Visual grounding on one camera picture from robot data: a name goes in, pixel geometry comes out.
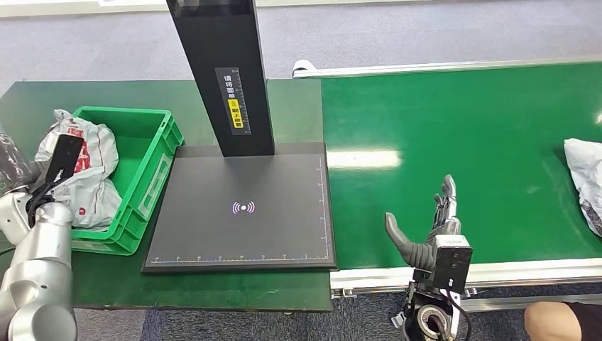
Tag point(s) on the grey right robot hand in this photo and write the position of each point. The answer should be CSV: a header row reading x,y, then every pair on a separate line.
x,y
416,252

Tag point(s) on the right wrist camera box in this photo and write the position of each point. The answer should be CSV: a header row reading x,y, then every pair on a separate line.
x,y
454,263

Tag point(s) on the plain white package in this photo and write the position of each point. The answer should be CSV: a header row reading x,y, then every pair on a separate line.
x,y
588,179

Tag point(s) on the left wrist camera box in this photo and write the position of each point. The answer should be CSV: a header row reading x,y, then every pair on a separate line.
x,y
66,157

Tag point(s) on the person's knee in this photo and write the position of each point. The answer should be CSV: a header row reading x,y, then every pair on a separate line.
x,y
550,322

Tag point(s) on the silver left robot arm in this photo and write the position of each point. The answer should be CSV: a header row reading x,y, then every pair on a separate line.
x,y
42,273

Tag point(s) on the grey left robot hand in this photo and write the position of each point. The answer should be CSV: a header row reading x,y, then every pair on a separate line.
x,y
11,164

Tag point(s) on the white package with red print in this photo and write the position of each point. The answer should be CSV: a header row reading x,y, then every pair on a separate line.
x,y
94,193

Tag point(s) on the black inbound scanner machine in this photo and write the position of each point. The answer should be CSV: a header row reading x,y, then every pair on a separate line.
x,y
235,212

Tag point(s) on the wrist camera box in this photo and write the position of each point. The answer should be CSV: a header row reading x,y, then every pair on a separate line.
x,y
66,157
454,263

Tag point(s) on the green conveyor belt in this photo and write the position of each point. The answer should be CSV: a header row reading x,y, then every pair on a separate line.
x,y
470,141

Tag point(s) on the green plastic crate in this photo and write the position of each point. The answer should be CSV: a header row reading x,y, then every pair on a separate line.
x,y
141,155

